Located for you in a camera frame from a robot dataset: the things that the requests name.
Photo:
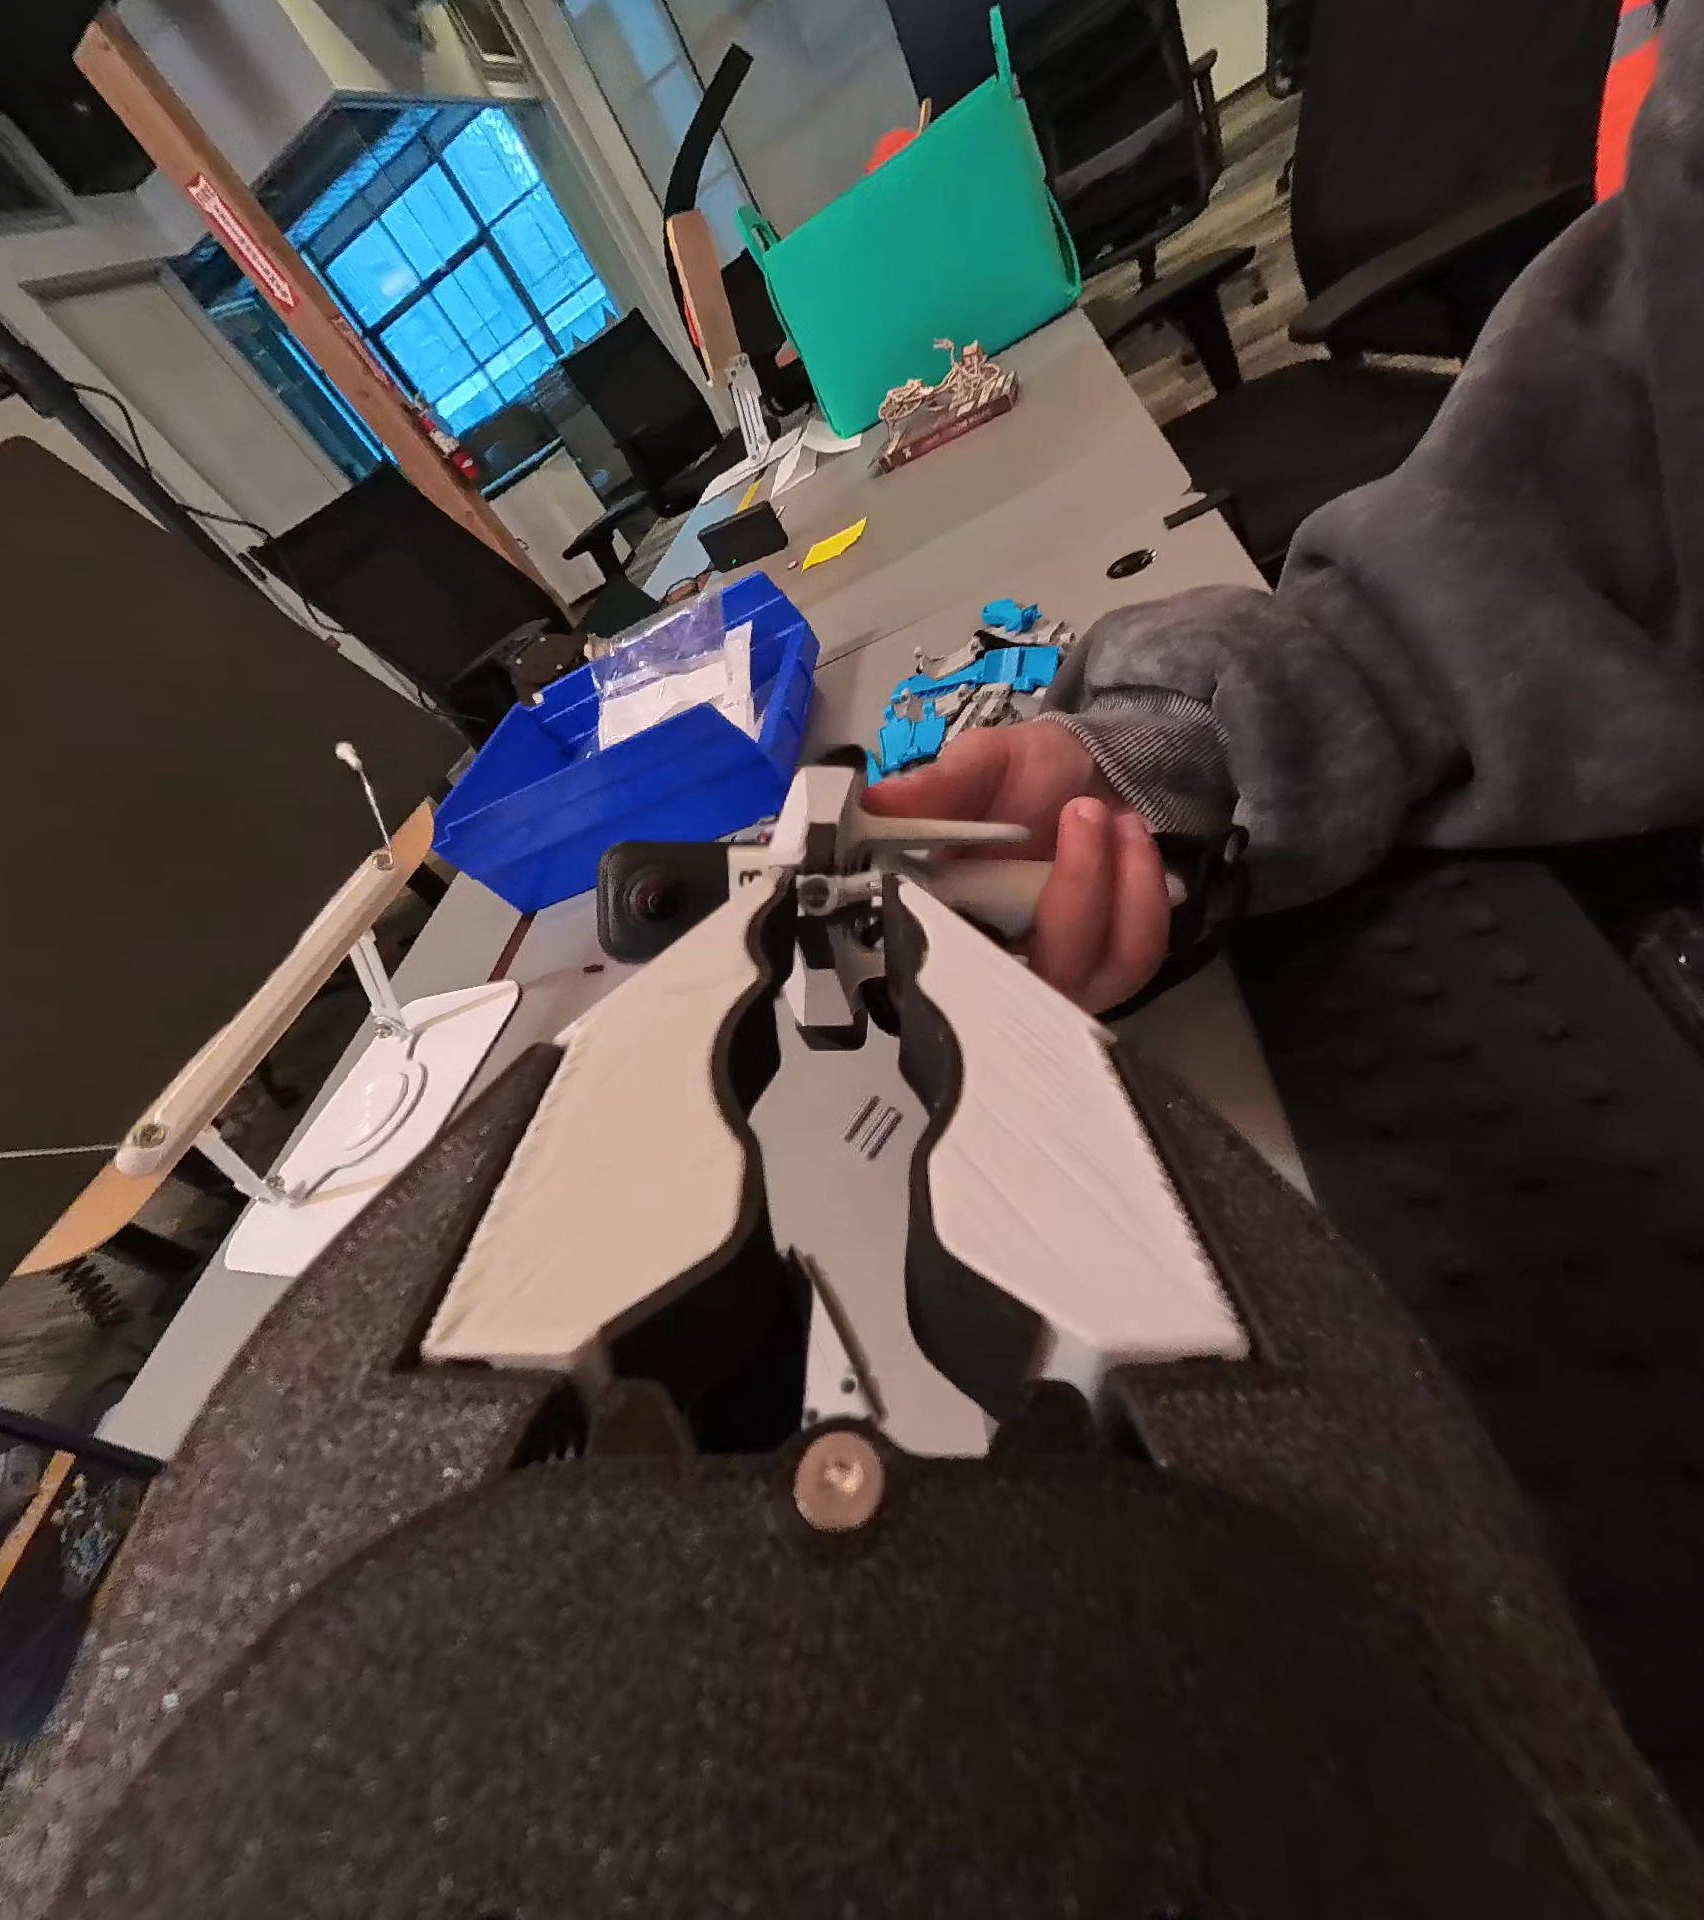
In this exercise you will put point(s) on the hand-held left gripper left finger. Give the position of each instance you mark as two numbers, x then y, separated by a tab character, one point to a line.
613	1184

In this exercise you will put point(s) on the black office chair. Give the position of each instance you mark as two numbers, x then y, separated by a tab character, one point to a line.
1407	194
1123	135

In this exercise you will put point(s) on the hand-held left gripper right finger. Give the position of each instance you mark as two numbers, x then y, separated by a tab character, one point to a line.
1077	1200

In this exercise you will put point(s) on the pile of blue building pieces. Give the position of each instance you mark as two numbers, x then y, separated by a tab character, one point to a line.
972	682

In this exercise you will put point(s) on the black divider panel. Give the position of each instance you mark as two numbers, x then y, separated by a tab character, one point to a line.
72	825

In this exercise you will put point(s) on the yellow sticky note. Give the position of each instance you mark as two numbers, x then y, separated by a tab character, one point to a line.
836	542

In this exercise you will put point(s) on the small black device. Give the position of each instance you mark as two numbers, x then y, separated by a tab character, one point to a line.
743	536

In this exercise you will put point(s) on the dark perforated foam pad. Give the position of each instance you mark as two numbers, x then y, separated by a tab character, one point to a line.
1467	1200

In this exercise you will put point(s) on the clear plastic bag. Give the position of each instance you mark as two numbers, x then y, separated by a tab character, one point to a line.
680	674

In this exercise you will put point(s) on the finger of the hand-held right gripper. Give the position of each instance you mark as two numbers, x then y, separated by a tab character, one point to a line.
825	1003
825	819

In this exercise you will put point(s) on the person's right hand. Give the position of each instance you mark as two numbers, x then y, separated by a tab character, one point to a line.
1092	901

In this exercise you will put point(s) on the small grey connector piece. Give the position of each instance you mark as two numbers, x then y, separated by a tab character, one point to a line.
823	897

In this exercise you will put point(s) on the green tote bag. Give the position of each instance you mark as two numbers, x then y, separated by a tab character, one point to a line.
926	284

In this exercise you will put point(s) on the blue plastic bin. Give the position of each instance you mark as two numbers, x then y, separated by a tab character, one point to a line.
613	795

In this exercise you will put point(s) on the wooden post with red sign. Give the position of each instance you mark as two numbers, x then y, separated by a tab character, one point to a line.
267	284

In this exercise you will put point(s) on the black desk grommet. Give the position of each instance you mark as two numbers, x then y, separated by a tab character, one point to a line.
1131	563

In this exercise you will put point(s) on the large grid window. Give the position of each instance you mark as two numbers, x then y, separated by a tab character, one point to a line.
447	241

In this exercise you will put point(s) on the wooden skeleton model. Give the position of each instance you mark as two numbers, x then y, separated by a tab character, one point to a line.
951	399

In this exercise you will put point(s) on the person's right forearm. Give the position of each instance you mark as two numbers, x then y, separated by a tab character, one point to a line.
1392	720

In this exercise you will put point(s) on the black and wood curved lamp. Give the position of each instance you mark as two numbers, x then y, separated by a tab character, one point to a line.
710	225

